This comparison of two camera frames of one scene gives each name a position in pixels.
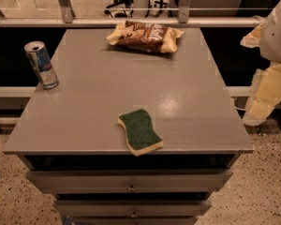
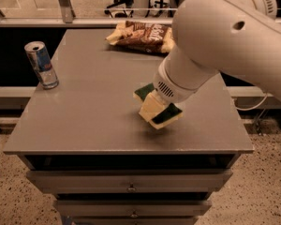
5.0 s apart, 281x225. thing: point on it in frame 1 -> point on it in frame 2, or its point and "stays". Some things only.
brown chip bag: [145, 37] stays
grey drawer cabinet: [126, 136] stays
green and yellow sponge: [142, 136] -> [170, 114]
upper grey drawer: [131, 180] stays
